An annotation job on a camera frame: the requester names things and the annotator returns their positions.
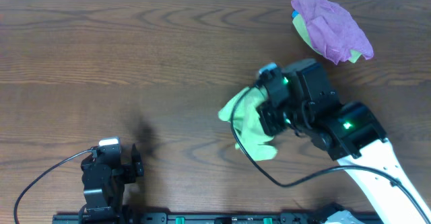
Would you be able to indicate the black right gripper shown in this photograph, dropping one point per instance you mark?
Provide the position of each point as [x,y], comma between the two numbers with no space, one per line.
[264,109]

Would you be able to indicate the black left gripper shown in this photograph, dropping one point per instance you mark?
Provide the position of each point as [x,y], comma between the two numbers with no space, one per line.
[137,166]

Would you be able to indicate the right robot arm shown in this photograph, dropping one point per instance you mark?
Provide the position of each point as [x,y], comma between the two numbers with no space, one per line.
[301,97]

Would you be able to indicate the green microfiber cloth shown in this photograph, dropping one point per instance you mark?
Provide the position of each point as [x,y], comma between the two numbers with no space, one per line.
[247,123]

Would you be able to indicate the blue cloth corner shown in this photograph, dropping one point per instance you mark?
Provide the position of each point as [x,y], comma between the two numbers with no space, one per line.
[294,14]

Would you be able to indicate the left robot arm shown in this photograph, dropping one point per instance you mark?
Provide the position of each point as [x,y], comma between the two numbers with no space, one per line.
[104,178]

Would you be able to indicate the light green cloth underneath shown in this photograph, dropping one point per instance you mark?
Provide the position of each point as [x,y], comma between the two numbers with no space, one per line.
[300,27]

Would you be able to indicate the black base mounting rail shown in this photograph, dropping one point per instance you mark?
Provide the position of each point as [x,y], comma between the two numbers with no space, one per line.
[163,218]

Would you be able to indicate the purple microfiber cloth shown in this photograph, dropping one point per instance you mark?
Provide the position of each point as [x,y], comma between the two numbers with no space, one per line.
[332,30]

